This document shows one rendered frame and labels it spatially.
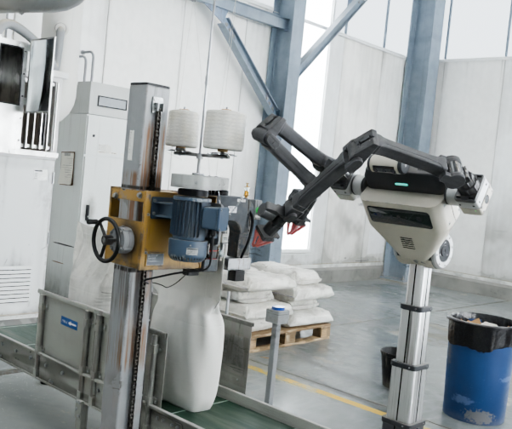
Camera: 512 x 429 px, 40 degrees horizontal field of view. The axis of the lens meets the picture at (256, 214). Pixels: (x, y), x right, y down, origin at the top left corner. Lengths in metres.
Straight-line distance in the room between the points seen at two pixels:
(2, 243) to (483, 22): 8.35
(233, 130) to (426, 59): 9.08
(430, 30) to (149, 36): 5.36
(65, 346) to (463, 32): 9.27
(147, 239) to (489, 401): 2.79
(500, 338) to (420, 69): 7.52
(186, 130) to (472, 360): 2.60
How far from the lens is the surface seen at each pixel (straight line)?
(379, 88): 11.16
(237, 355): 3.49
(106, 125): 6.79
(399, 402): 3.22
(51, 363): 3.80
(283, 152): 2.82
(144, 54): 7.83
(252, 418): 3.21
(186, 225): 2.68
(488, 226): 11.17
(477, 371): 4.78
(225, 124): 2.77
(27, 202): 5.61
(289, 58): 8.91
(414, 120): 11.62
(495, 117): 11.27
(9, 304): 5.67
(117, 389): 2.95
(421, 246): 3.01
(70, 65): 6.12
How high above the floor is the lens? 1.43
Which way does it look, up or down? 3 degrees down
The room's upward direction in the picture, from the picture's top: 6 degrees clockwise
